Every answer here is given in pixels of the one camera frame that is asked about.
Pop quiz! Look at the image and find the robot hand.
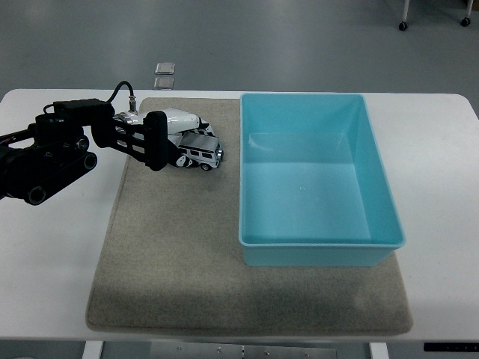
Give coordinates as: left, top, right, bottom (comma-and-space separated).
138, 107, 217, 170

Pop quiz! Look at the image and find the white toy car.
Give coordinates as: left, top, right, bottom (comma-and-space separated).
175, 133, 227, 173

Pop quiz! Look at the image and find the blue plastic box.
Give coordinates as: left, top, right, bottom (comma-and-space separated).
238, 92, 407, 268

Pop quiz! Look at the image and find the grey-brown fabric mat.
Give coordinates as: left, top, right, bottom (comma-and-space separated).
85, 96, 414, 335

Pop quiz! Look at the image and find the grey metal plate with screws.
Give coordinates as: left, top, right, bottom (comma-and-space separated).
149, 342, 338, 359

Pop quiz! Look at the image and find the white table leg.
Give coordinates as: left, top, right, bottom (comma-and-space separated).
369, 342, 390, 359
82, 340, 105, 359

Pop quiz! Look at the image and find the black table control panel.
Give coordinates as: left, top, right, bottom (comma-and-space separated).
424, 342, 479, 353

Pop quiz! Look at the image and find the white wheeled cart frame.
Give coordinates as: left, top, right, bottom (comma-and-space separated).
397, 0, 473, 32

